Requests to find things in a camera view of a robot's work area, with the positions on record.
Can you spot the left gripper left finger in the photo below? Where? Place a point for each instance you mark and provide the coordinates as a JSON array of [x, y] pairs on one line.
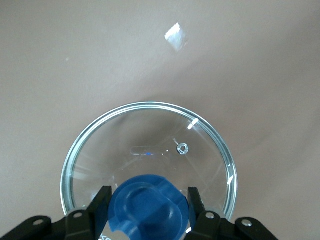
[[82, 225]]

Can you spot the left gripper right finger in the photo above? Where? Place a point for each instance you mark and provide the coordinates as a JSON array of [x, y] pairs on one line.
[[212, 227]]

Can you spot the glass lid with blue knob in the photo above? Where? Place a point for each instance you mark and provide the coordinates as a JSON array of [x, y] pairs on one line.
[[150, 200]]

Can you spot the brown table cover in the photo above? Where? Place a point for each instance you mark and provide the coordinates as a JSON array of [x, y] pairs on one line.
[[50, 87]]

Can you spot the clear tape piece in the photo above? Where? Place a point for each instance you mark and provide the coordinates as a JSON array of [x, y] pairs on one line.
[[176, 37]]

